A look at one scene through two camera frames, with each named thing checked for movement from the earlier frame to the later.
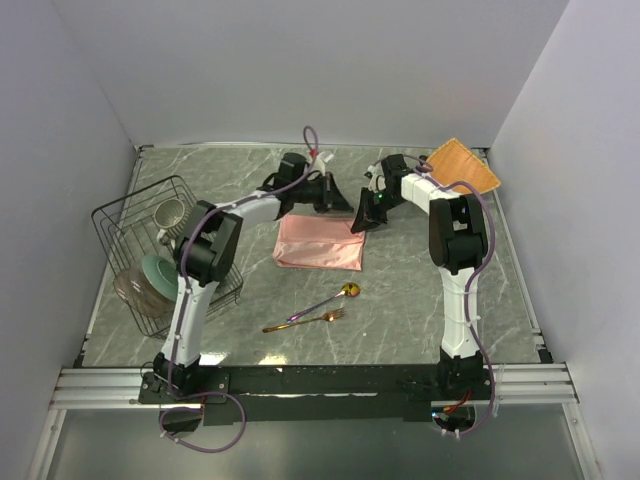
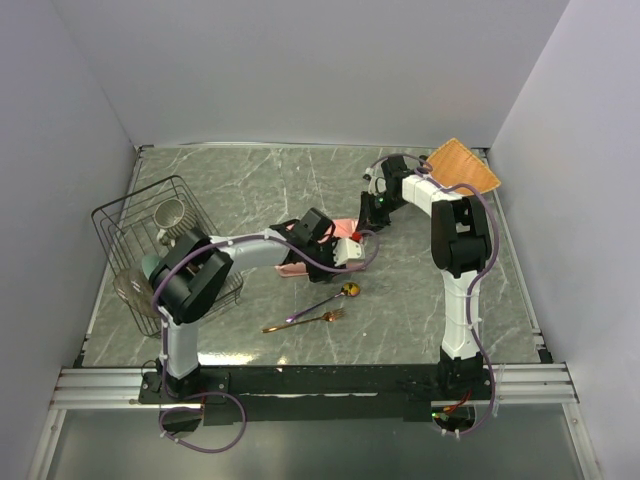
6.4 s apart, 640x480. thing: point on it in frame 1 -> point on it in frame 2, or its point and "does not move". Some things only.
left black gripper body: x=311 y=193 -> x=322 y=253
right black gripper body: x=375 y=208 does not move
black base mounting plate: x=320 y=394 does not move
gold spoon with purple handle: x=350 y=289 does not move
